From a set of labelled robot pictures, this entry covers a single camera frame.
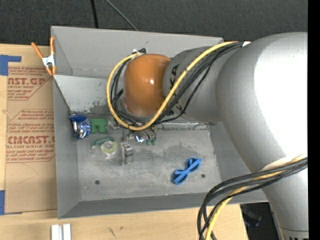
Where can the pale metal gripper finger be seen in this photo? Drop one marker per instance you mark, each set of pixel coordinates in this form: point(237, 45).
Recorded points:
point(123, 156)
point(129, 152)

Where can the grey metal bin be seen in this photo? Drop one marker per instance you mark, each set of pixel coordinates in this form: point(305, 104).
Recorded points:
point(150, 169)

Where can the green plastic block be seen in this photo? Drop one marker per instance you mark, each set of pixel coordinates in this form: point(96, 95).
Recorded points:
point(98, 125)

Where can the blue crumpled foil packet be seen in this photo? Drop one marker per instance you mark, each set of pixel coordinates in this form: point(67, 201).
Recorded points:
point(80, 127)

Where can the blue sunglasses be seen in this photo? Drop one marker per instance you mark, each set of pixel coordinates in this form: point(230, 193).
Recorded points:
point(186, 171)

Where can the brown cardboard board, red print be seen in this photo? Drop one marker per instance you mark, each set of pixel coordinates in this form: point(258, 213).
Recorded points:
point(27, 174)

